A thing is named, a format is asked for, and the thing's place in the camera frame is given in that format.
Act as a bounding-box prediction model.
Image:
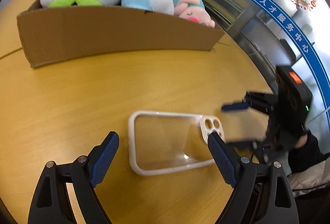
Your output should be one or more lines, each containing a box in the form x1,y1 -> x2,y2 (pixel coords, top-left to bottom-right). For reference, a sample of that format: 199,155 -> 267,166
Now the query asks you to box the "clear white phone case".
128,110 -> 225,177

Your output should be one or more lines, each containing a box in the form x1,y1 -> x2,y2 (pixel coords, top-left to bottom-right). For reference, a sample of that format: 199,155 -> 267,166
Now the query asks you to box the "pink pig plush teal back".
173,0 -> 215,28

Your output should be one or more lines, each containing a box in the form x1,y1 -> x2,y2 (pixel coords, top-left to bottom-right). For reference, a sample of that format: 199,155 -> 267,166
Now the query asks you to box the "person's right hand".
293,134 -> 308,148

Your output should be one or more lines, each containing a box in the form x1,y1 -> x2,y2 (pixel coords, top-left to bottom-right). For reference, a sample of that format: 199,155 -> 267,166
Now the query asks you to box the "brown cardboard box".
17,0 -> 225,69

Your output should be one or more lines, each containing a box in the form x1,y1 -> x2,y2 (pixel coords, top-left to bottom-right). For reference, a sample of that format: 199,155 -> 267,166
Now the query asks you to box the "black camera box orange label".
276,65 -> 313,124

